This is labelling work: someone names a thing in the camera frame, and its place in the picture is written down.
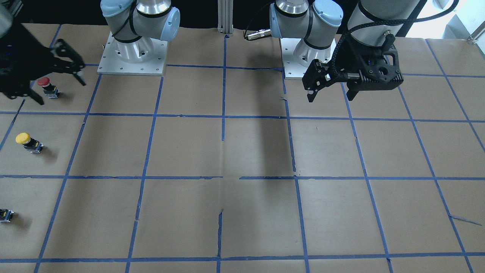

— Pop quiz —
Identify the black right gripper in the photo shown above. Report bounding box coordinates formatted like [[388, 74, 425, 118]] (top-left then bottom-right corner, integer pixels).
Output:
[[0, 23, 86, 105]]

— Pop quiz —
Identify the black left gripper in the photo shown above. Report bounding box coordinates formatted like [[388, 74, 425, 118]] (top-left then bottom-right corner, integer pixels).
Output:
[[302, 33, 404, 103]]

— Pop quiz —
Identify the yellow push button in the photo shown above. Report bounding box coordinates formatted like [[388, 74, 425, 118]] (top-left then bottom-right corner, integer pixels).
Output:
[[15, 132, 44, 154]]

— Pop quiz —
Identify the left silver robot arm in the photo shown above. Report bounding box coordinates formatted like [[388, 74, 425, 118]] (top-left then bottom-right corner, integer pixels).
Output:
[[269, 0, 419, 102]]

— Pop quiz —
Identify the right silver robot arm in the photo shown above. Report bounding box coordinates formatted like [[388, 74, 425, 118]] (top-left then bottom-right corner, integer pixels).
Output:
[[0, 0, 180, 105]]

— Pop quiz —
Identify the red push button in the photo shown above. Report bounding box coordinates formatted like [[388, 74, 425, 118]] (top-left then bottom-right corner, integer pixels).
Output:
[[37, 77, 59, 99]]

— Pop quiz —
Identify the green push button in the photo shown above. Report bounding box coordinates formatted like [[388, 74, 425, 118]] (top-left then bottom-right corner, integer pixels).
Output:
[[0, 209, 15, 223]]

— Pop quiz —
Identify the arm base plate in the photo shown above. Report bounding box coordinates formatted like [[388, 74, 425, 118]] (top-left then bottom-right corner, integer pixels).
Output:
[[97, 34, 169, 76], [280, 38, 336, 80]]

